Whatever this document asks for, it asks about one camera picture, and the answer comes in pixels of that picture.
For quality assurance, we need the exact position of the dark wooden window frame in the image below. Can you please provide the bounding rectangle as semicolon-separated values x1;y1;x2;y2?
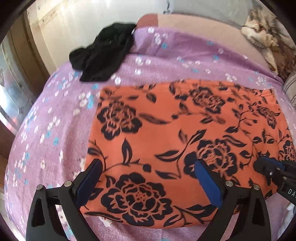
1;12;50;99

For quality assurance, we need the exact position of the orange black floral garment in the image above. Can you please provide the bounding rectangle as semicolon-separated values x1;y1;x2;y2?
81;80;295;228

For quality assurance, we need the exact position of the pink beige mattress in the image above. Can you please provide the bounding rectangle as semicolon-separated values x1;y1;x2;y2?
136;13;278;75

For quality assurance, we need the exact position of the grey cloth headboard cover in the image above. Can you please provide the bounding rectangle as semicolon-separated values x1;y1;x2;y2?
164;0;256;28

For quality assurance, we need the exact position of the cream brown patterned blanket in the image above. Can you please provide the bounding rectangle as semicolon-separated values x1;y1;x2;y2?
241;8;295;80

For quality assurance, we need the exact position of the black crumpled garment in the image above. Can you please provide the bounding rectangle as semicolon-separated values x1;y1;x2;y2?
69;23;137;82

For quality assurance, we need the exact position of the striped grey pillow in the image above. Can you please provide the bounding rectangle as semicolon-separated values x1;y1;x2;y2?
282;71;296;108

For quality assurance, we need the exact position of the purple floral bedsheet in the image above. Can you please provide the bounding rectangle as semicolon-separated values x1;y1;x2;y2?
4;26;296;241

